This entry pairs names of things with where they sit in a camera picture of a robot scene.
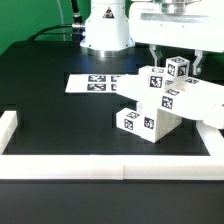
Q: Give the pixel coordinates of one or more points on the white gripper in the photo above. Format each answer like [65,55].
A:
[189,24]

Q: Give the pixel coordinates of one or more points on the white marker cube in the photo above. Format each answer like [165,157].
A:
[177,66]
[152,77]

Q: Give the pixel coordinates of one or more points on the white chair back frame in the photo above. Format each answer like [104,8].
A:
[189,98]

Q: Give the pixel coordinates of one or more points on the white chair seat piece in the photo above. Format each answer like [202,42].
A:
[155,123]

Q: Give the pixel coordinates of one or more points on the robot base column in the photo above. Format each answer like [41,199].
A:
[107,30]

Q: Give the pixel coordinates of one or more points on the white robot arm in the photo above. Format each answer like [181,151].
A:
[190,24]

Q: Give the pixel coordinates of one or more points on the white marker sheet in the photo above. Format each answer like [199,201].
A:
[92,83]

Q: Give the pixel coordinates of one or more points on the white right side wall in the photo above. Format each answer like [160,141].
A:
[212,139]

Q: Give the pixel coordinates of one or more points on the white wall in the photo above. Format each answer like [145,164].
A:
[212,139]
[8,124]

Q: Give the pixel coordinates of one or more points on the white obstacle wall bar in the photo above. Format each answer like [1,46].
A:
[120,167]

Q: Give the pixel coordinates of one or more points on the white left side wall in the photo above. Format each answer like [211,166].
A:
[8,124]

